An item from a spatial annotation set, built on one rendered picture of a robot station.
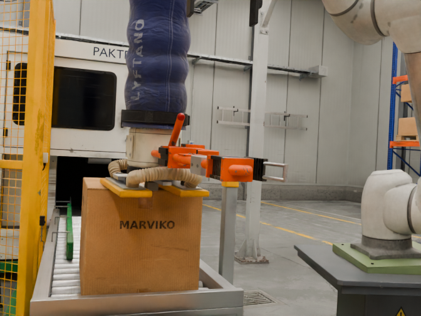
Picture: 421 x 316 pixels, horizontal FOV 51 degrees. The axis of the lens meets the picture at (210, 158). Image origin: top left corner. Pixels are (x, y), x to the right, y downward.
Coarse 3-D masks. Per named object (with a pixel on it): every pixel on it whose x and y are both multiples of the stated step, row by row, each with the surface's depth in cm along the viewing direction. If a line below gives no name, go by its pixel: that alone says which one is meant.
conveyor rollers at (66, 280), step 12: (72, 216) 348; (60, 228) 294; (60, 240) 259; (60, 252) 226; (60, 264) 201; (72, 264) 202; (60, 276) 183; (72, 276) 184; (60, 288) 166; (72, 288) 167; (204, 288) 175
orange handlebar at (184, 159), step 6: (156, 150) 139; (198, 150) 161; (204, 150) 162; (210, 150) 163; (216, 150) 166; (156, 156) 138; (174, 156) 121; (180, 156) 118; (186, 156) 115; (180, 162) 118; (186, 162) 113; (204, 162) 102; (204, 168) 103; (234, 168) 90; (240, 168) 90; (246, 168) 91; (234, 174) 91; (240, 174) 91; (246, 174) 91
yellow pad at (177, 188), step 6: (162, 186) 154; (168, 186) 149; (174, 186) 148; (180, 186) 145; (174, 192) 143; (180, 192) 138; (186, 192) 138; (192, 192) 139; (198, 192) 140; (204, 192) 141
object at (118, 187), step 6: (102, 180) 156; (108, 180) 153; (114, 180) 151; (120, 180) 152; (108, 186) 145; (114, 186) 139; (120, 186) 136; (126, 186) 136; (114, 192) 138; (120, 192) 130; (126, 192) 131; (132, 192) 131; (138, 192) 132; (144, 192) 133; (150, 192) 134
